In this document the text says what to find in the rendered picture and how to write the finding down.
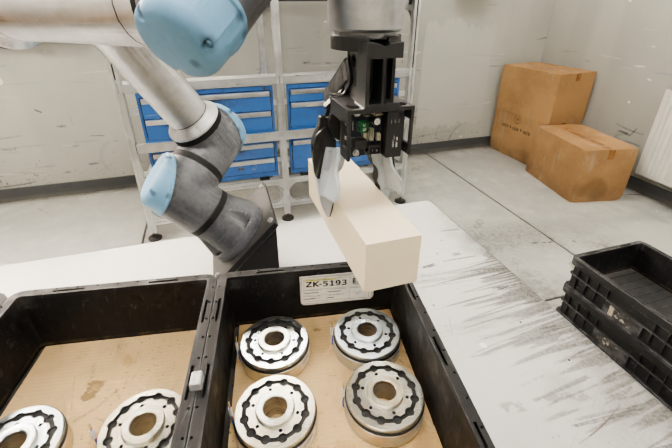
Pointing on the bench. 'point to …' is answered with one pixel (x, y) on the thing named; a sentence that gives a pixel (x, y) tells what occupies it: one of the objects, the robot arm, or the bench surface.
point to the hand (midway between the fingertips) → (353, 201)
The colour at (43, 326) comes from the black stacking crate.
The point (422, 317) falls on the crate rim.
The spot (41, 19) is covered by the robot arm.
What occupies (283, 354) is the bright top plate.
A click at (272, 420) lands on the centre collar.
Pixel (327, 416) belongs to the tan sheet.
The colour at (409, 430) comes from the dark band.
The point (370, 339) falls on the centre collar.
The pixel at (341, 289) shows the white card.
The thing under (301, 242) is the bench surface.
